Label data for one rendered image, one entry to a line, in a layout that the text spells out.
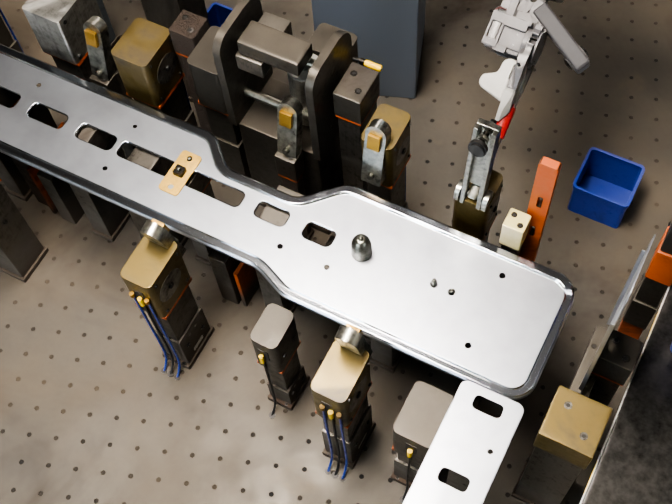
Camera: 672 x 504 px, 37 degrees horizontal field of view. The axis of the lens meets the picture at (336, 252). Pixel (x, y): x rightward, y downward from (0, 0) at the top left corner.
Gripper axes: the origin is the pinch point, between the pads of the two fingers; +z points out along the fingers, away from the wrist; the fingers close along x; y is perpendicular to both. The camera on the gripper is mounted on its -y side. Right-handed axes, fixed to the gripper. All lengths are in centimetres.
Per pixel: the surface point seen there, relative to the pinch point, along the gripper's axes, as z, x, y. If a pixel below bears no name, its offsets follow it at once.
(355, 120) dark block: 9.3, -1.7, 22.6
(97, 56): 16, -1, 70
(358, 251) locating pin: 27.7, 5.5, 12.3
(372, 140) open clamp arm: 11.1, 1.9, 17.8
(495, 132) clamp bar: 3.3, 11.7, -1.4
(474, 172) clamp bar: 9.8, 3.7, 0.5
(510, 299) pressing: 25.8, 0.5, -11.6
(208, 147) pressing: 23, -1, 45
